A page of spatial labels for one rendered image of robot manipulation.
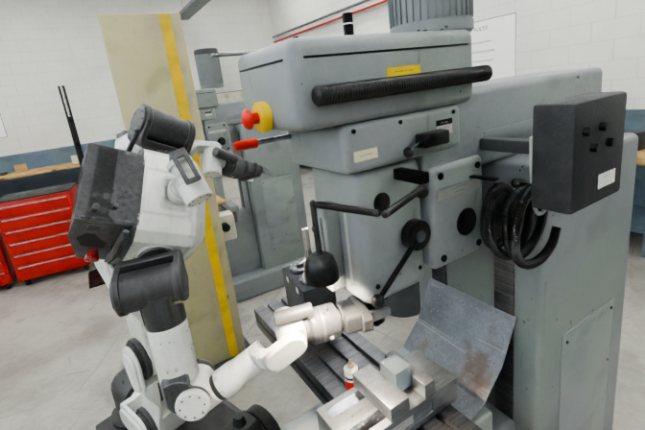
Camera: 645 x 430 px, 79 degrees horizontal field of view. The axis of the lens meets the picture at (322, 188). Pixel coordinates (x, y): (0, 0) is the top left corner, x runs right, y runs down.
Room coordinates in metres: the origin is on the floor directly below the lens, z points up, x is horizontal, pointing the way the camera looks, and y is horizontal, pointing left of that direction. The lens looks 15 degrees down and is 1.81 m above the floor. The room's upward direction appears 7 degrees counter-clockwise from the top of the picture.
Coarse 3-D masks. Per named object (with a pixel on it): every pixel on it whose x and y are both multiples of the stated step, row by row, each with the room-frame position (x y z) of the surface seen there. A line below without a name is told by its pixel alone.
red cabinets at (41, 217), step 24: (24, 192) 4.51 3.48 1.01; (48, 192) 4.32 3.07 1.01; (72, 192) 4.47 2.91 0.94; (0, 216) 4.07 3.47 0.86; (24, 216) 4.15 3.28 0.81; (48, 216) 4.23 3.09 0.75; (0, 240) 4.15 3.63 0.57; (24, 240) 4.13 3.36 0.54; (48, 240) 4.20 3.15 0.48; (0, 264) 4.03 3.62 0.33; (24, 264) 4.09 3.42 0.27; (48, 264) 4.18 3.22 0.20; (72, 264) 4.26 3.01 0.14
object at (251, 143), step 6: (252, 138) 0.87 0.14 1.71; (264, 138) 0.89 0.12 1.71; (270, 138) 0.89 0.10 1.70; (276, 138) 0.90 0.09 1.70; (282, 138) 0.90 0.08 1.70; (288, 138) 0.91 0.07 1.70; (234, 144) 0.85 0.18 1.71; (240, 144) 0.85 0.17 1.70; (246, 144) 0.85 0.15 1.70; (252, 144) 0.86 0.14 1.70; (258, 144) 0.88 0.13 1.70; (240, 150) 0.85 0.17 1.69
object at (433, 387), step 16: (416, 352) 0.96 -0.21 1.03; (416, 368) 0.85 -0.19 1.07; (432, 368) 0.89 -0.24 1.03; (416, 384) 0.82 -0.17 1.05; (432, 384) 0.80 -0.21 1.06; (448, 384) 0.83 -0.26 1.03; (336, 400) 0.82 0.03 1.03; (352, 400) 0.81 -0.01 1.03; (368, 400) 0.81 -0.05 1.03; (416, 400) 0.79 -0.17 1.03; (432, 400) 0.81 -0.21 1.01; (448, 400) 0.83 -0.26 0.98; (320, 416) 0.78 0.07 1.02; (336, 416) 0.77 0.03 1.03; (352, 416) 0.77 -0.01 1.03; (368, 416) 0.76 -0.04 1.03; (384, 416) 0.76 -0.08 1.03; (416, 416) 0.78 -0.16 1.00; (432, 416) 0.80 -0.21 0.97
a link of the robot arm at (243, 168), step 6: (240, 156) 1.48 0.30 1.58; (240, 162) 1.44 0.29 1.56; (246, 162) 1.48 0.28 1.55; (240, 168) 1.44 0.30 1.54; (246, 168) 1.47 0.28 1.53; (252, 168) 1.49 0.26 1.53; (258, 168) 1.49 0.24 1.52; (234, 174) 1.43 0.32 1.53; (240, 174) 1.44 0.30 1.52; (246, 174) 1.47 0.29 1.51; (252, 174) 1.48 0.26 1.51; (258, 174) 1.49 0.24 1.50; (246, 180) 1.53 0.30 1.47
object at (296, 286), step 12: (300, 264) 1.37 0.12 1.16; (288, 276) 1.31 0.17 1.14; (300, 276) 1.26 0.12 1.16; (288, 288) 1.34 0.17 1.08; (300, 288) 1.20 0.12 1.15; (312, 288) 1.20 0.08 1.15; (324, 288) 1.21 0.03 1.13; (288, 300) 1.36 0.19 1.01; (300, 300) 1.21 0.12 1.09; (312, 300) 1.19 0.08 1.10; (324, 300) 1.21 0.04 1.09; (336, 300) 1.23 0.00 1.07
